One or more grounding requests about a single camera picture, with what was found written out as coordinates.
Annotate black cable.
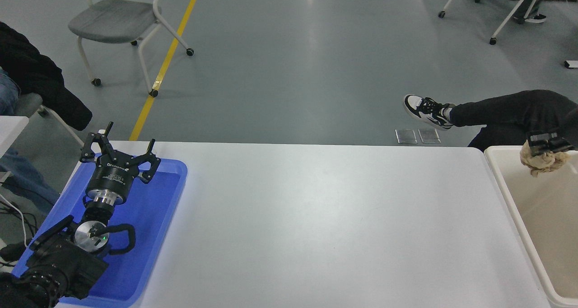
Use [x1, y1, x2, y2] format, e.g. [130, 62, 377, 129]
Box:
[0, 206, 39, 236]

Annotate white cable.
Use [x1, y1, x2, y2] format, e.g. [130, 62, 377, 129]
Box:
[0, 193, 28, 247]

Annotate person's foot in sneaker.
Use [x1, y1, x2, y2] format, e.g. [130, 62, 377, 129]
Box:
[403, 94, 455, 131]

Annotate seated person's legs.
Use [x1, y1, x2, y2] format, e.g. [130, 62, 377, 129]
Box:
[471, 0, 554, 24]

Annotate large pale plastic bin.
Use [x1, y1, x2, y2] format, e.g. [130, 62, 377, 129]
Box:
[484, 146, 578, 308]

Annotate white framed wheeled chair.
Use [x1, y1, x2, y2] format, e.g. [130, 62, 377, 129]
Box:
[438, 0, 557, 45]

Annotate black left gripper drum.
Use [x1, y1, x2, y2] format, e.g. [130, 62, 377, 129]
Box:
[87, 154, 139, 197]

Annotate blue plastic tray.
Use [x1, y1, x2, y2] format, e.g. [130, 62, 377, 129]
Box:
[10, 157, 188, 308]

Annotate tan paper ball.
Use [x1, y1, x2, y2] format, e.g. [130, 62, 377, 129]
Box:
[519, 142, 572, 177]

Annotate small white table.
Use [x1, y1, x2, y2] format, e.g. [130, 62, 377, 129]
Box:
[0, 116, 30, 157]

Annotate grey wheeled chair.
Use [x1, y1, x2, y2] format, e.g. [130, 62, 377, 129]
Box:
[68, 0, 195, 98]

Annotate person's dark foot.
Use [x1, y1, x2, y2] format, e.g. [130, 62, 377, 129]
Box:
[0, 239, 33, 262]

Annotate person with outstretched leg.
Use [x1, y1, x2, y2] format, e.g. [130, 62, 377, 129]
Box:
[449, 90, 578, 153]

